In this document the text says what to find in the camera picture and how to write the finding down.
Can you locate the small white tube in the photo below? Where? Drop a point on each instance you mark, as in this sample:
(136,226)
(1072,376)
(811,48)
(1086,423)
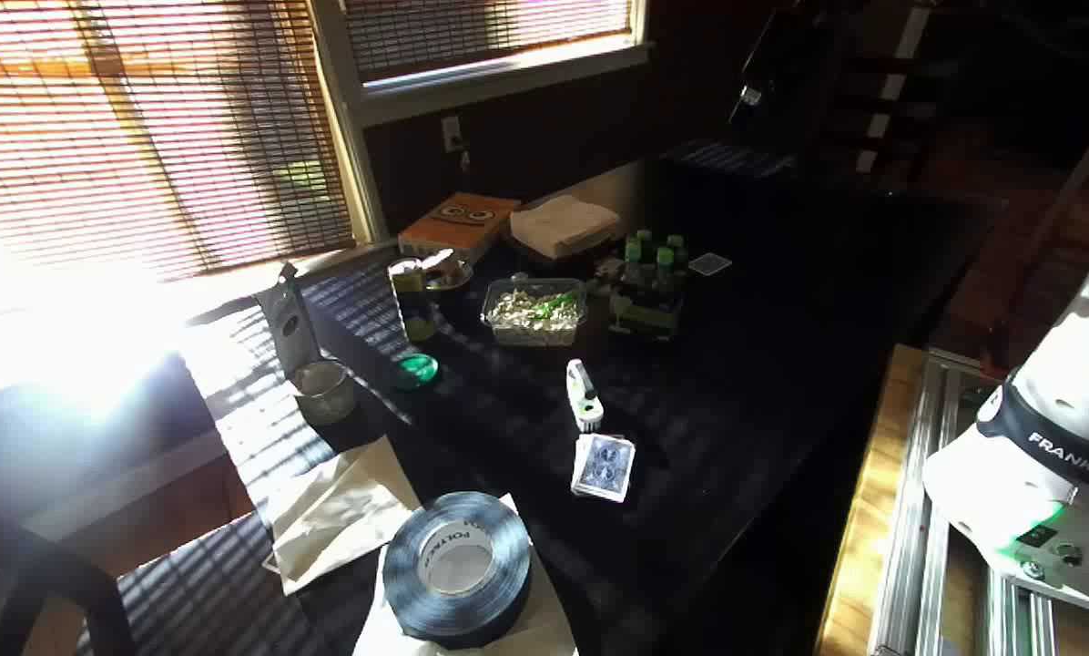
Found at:
(587,413)

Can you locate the blue playing card deck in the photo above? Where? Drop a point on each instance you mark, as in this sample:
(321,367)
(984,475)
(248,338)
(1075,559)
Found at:
(601,468)

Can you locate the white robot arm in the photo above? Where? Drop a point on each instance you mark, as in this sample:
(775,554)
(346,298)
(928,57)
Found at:
(1015,481)

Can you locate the folded white cloth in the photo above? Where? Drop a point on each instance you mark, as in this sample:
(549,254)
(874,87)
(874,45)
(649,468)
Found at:
(562,226)

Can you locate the green capped bottle two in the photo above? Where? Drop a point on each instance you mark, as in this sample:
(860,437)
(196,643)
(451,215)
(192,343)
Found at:
(674,243)

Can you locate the wooden chair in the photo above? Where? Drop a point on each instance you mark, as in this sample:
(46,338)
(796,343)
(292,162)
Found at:
(102,473)

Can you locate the green capped white bottle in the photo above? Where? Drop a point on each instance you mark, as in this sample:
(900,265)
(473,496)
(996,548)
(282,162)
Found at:
(640,249)

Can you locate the green sponge block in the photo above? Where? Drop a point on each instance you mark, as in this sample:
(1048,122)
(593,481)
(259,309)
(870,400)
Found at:
(418,368)

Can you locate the green capped bottle one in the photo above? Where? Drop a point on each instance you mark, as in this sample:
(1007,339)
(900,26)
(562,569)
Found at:
(664,265)

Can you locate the yellow green labelled bottle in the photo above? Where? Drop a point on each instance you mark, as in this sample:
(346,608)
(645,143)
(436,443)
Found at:
(412,303)

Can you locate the green cardboard bottle box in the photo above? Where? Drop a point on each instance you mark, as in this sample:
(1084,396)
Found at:
(640,303)

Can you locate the small white card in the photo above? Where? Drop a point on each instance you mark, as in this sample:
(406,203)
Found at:
(707,265)

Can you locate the grey duct tape roll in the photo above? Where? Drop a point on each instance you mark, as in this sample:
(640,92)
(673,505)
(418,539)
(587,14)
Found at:
(458,575)

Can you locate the glass jar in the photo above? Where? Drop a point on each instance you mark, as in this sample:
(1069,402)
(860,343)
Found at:
(327,396)

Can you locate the white paper bag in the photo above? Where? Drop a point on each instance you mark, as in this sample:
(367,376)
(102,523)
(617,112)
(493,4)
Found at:
(335,511)

